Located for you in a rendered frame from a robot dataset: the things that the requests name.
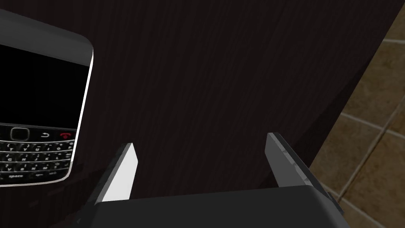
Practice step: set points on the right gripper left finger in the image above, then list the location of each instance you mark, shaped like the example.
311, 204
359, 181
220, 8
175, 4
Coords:
121, 177

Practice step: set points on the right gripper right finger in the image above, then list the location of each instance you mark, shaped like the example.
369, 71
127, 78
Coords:
284, 166

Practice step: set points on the black keypad phone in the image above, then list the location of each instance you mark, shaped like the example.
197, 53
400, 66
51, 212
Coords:
41, 101

